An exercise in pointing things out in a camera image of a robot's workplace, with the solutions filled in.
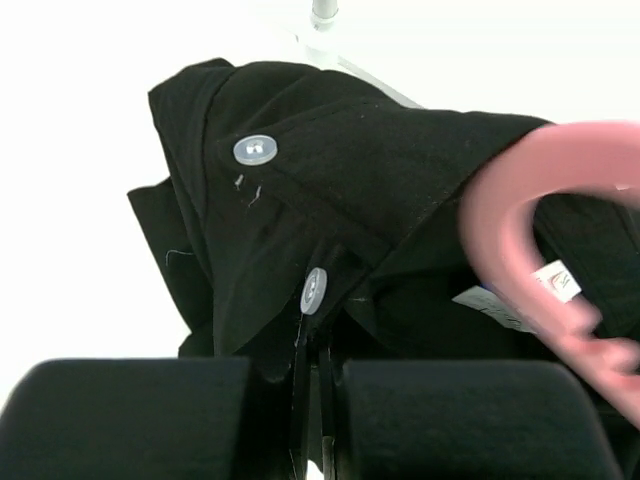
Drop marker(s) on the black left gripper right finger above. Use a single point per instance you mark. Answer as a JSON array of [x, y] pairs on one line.
[[459, 420]]

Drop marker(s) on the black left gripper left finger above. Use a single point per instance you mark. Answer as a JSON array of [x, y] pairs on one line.
[[224, 417]]

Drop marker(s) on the black shirt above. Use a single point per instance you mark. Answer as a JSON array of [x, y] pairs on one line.
[[306, 205]]

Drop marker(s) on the pink plastic hanger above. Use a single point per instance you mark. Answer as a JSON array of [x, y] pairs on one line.
[[496, 225]]

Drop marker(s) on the metal clothes rack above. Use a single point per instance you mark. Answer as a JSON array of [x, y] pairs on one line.
[[321, 30]]

